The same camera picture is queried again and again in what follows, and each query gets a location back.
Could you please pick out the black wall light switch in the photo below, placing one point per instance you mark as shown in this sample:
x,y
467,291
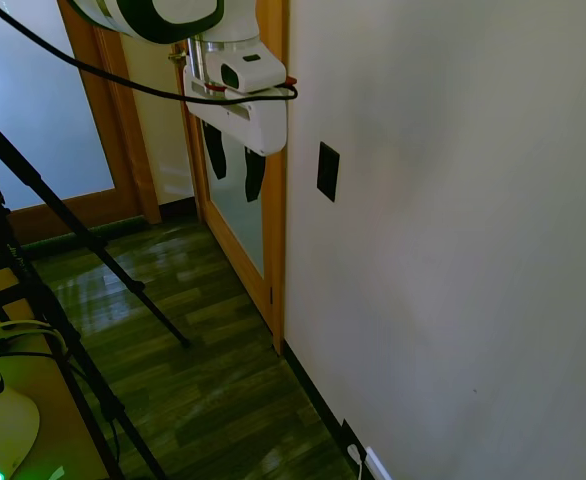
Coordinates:
x,y
327,171

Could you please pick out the wooden glass panel door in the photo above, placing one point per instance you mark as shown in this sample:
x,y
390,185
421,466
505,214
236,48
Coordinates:
x,y
238,220

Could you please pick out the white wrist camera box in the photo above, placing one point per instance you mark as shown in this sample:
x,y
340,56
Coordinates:
x,y
245,70

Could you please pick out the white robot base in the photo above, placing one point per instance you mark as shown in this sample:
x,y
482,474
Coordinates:
x,y
3,425

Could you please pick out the black camera tripod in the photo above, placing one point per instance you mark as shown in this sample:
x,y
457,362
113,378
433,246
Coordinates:
x,y
48,280

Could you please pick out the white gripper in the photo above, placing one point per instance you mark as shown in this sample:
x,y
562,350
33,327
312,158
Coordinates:
x,y
253,117

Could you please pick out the wooden frosted glass door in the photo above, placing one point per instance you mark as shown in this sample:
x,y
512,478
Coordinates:
x,y
38,110

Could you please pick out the black baseboard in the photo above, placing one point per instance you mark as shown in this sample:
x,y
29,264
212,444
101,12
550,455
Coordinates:
x,y
318,400

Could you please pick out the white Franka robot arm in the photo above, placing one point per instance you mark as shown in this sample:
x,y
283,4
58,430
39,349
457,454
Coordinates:
x,y
138,15

